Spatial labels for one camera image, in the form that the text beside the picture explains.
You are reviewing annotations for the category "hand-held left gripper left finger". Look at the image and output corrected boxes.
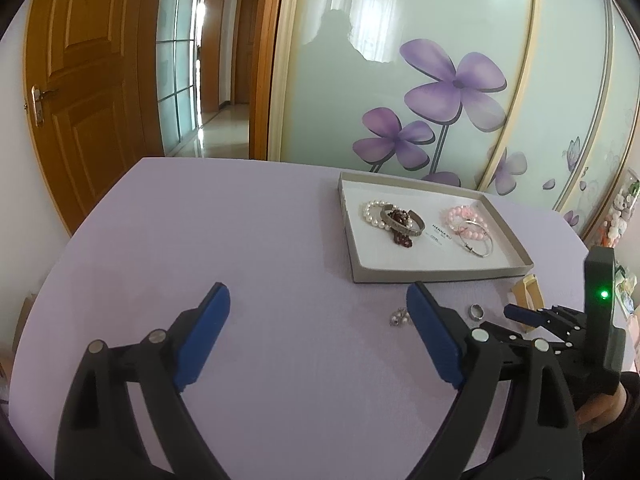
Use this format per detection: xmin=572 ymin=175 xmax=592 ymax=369
xmin=54 ymin=281 xmax=232 ymax=480

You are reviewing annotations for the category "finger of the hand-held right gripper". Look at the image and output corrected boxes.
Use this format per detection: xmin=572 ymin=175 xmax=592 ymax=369
xmin=504 ymin=303 xmax=587 ymax=328
xmin=537 ymin=324 xmax=588 ymax=358

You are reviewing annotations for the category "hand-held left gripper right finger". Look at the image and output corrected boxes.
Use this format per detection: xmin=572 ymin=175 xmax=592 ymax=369
xmin=406 ymin=281 xmax=587 ymax=480

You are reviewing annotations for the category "thin silver bangle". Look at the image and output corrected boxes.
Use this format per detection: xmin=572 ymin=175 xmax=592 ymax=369
xmin=454 ymin=217 xmax=495 ymax=260

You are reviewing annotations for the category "grey cardboard box tray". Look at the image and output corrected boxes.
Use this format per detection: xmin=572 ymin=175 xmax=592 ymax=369
xmin=336 ymin=170 xmax=535 ymax=285

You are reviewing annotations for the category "dark red bead bracelet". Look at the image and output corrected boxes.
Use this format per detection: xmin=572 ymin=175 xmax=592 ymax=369
xmin=387 ymin=210 xmax=417 ymax=250

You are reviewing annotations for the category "wide silver cuff bracelet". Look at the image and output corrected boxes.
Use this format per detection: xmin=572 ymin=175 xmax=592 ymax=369
xmin=380 ymin=204 xmax=427 ymax=236

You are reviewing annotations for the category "pink bead flower bracelet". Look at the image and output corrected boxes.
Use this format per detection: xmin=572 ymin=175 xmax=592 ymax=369
xmin=441 ymin=204 xmax=488 ymax=242

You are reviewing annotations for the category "white pearl bracelet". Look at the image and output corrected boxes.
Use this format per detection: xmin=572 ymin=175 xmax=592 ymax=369
xmin=361 ymin=200 xmax=416 ymax=233

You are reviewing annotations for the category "person's right hand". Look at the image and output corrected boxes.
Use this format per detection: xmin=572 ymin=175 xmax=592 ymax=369
xmin=574 ymin=382 xmax=632 ymax=433

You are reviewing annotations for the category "clear tube of plush toys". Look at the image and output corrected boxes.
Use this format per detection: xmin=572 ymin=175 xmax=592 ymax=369
xmin=597 ymin=170 xmax=640 ymax=261

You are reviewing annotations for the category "wooden panel door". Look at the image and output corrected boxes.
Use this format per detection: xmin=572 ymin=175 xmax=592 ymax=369
xmin=22 ymin=0 xmax=168 ymax=238

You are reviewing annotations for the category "grid glass partition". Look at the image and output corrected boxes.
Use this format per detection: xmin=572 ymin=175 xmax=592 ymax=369
xmin=152 ymin=0 xmax=211 ymax=158

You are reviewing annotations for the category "hallway wooden door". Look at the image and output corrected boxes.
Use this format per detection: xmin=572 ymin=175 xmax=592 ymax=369
xmin=232 ymin=0 xmax=262 ymax=106

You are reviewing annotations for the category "floral glass sliding wardrobe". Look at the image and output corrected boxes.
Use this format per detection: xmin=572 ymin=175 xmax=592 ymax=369
xmin=267 ymin=0 xmax=640 ymax=246

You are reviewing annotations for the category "brown wooden door frame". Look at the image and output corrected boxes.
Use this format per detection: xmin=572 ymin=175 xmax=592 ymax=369
xmin=247 ymin=0 xmax=286 ymax=161

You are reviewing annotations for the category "brass door handle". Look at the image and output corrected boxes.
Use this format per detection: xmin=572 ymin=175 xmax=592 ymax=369
xmin=25 ymin=85 xmax=58 ymax=128

